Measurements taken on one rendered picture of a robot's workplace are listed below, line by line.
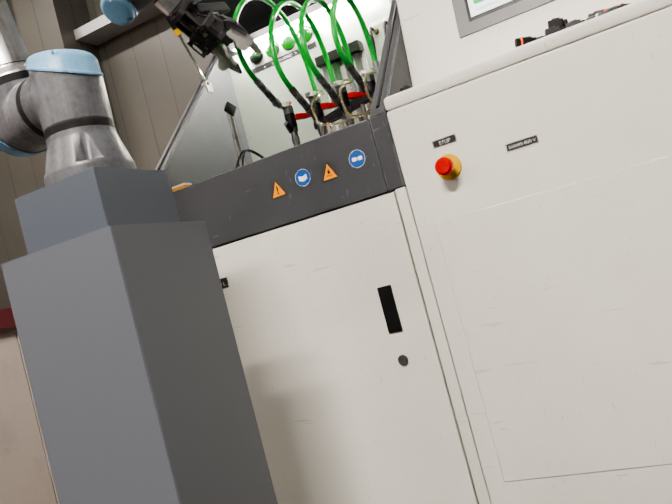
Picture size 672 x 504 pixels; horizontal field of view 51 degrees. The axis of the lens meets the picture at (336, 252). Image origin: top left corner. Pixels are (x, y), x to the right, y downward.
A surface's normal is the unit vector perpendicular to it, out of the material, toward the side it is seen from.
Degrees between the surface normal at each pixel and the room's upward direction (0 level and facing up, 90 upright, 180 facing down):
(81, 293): 90
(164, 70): 90
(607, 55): 90
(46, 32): 90
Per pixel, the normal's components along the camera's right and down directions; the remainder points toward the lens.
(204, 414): 0.87, -0.25
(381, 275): -0.43, 0.07
